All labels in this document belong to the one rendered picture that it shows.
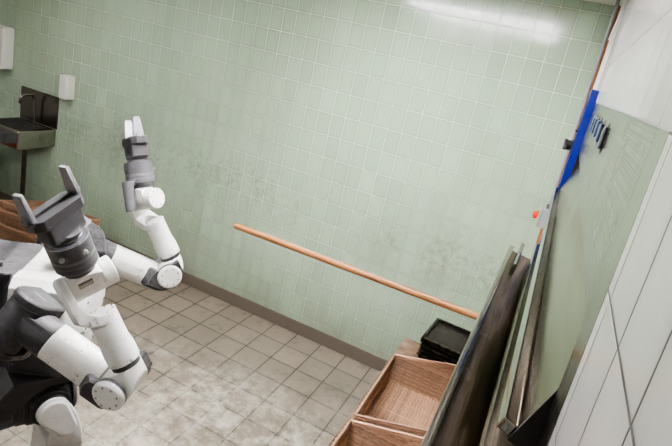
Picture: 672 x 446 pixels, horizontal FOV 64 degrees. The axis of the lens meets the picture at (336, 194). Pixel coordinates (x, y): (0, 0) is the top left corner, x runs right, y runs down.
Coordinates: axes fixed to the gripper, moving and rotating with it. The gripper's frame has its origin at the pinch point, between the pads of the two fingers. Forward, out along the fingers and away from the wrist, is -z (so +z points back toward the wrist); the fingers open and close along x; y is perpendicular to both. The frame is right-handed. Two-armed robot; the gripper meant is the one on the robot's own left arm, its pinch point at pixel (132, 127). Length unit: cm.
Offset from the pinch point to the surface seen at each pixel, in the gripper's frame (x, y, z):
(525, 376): 129, -7, 54
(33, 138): -334, -25, -37
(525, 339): 124, -16, 52
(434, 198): -58, -200, 48
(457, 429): 98, -26, 79
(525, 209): -10, -225, 60
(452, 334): -14, -152, 114
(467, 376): 87, -44, 76
